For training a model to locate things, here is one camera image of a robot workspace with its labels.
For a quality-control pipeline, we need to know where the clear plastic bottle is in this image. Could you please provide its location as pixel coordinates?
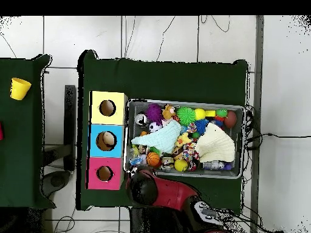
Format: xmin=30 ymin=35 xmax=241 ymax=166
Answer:
xmin=128 ymin=152 xmax=145 ymax=167

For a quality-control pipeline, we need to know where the mint green knitted cloth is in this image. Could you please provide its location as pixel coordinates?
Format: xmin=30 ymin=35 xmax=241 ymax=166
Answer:
xmin=131 ymin=120 xmax=182 ymax=154

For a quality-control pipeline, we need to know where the wooden three-hole box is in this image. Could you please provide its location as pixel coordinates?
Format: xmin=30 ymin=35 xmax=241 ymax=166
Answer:
xmin=86 ymin=90 xmax=129 ymax=191

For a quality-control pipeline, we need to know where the silver mesh bin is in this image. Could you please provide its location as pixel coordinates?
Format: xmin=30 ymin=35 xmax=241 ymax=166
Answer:
xmin=123 ymin=98 xmax=245 ymax=180

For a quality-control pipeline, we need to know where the orange toy basketball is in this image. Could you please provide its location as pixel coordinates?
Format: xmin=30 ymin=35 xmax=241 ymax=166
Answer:
xmin=146 ymin=152 xmax=161 ymax=167

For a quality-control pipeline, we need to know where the toy soccer ball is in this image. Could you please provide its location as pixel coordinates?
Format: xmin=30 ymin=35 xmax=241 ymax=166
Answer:
xmin=148 ymin=121 xmax=162 ymax=133

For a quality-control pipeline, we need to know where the yellow plush duck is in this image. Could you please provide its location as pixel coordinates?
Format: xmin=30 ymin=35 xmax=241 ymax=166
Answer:
xmin=174 ymin=132 xmax=193 ymax=148

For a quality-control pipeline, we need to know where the silver drink can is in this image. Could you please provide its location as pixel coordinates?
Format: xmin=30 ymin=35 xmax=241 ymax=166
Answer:
xmin=134 ymin=113 xmax=149 ymax=126

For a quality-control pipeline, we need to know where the purple spiky ball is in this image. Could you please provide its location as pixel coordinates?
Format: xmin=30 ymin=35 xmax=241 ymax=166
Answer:
xmin=145 ymin=103 xmax=164 ymax=127

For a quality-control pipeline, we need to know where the green koosh ball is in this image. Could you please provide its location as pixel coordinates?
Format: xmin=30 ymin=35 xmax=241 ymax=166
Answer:
xmin=176 ymin=106 xmax=196 ymax=127

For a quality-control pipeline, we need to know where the blue koosh ball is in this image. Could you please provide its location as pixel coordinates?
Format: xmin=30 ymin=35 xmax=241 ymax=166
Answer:
xmin=194 ymin=118 xmax=210 ymax=135

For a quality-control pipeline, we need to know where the cream knitted cloth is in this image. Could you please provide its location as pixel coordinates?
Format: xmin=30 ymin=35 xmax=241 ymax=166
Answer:
xmin=194 ymin=122 xmax=236 ymax=164

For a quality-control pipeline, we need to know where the black stand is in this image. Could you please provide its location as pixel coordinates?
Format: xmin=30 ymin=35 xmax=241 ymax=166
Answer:
xmin=41 ymin=84 xmax=77 ymax=198

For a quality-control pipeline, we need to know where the dark green table cloth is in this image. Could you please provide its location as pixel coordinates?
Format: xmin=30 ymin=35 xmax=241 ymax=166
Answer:
xmin=76 ymin=49 xmax=250 ymax=211

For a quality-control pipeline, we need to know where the dark green side-table cloth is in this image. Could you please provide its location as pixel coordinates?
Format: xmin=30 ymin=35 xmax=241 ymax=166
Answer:
xmin=0 ymin=54 xmax=56 ymax=209

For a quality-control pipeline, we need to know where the yellow plastic cup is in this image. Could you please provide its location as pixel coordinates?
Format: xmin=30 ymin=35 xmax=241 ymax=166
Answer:
xmin=9 ymin=77 xmax=32 ymax=101

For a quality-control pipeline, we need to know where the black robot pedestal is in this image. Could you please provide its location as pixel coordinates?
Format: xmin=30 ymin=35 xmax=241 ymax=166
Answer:
xmin=128 ymin=207 xmax=195 ymax=233

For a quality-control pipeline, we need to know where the black power cable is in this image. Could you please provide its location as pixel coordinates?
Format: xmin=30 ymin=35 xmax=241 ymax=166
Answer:
xmin=245 ymin=132 xmax=311 ymax=151

